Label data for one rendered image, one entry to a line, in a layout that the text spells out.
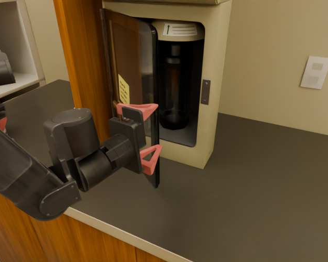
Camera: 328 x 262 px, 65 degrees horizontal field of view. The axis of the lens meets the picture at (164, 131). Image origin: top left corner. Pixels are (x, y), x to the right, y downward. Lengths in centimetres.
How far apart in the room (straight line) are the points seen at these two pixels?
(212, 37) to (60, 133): 42
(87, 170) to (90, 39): 49
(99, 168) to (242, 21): 82
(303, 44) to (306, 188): 50
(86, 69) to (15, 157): 49
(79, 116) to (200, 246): 41
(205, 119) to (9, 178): 51
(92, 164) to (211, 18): 42
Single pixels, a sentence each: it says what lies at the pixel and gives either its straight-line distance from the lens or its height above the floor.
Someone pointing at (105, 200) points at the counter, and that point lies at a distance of 74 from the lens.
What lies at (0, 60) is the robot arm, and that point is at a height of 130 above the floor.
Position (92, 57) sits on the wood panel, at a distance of 83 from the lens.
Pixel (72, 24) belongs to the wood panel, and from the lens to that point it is 76.
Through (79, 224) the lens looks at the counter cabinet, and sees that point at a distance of 85.
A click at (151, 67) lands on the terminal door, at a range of 50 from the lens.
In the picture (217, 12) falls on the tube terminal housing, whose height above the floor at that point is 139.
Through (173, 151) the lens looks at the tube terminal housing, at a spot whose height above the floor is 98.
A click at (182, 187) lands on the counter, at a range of 76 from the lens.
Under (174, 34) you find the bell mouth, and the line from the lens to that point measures 70.
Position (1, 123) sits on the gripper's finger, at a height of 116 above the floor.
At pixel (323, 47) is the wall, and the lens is 107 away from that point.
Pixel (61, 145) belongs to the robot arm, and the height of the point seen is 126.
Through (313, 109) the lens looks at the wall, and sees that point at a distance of 114.
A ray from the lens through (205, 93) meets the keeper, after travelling 69.
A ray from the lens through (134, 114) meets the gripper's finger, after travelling 45.
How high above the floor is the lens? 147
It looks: 32 degrees down
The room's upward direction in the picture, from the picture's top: straight up
